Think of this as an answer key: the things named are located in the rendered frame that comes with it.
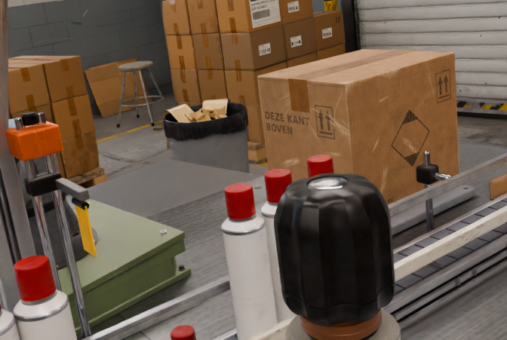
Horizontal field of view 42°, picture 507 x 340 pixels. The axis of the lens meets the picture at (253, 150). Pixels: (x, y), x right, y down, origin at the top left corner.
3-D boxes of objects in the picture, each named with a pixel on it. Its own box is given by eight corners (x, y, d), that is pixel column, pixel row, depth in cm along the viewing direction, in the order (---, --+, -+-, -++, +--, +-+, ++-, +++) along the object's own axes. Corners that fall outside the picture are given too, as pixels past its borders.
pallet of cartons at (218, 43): (260, 164, 455) (239, -6, 424) (177, 153, 511) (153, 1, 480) (356, 120, 540) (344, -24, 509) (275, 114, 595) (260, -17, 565)
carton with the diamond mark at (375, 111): (357, 233, 118) (345, 83, 111) (271, 205, 136) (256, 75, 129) (460, 184, 135) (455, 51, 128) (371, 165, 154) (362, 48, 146)
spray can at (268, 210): (293, 338, 82) (274, 182, 77) (267, 323, 87) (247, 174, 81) (324, 322, 85) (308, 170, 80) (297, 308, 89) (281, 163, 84)
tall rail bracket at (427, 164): (453, 253, 110) (449, 158, 106) (419, 242, 116) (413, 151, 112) (465, 247, 112) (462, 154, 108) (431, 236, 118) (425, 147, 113)
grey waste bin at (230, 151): (220, 245, 333) (202, 126, 316) (165, 229, 362) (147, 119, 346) (276, 215, 362) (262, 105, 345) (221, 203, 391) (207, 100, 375)
